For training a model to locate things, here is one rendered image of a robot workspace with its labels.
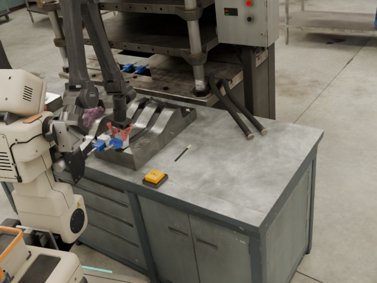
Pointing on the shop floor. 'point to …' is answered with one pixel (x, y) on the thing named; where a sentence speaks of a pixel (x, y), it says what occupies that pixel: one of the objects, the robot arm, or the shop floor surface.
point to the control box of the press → (248, 36)
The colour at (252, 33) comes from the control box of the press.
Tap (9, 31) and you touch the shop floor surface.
